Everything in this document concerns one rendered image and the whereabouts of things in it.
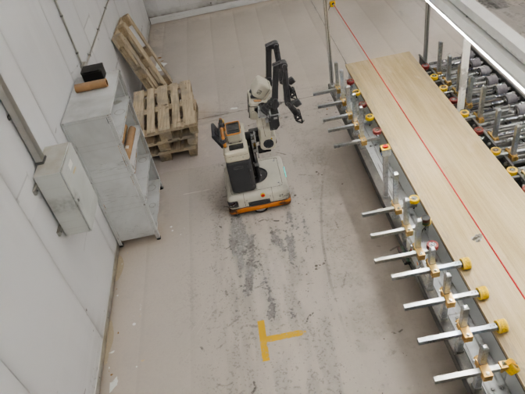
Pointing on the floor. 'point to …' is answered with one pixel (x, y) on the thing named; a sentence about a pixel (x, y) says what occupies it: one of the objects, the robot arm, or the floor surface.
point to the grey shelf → (107, 133)
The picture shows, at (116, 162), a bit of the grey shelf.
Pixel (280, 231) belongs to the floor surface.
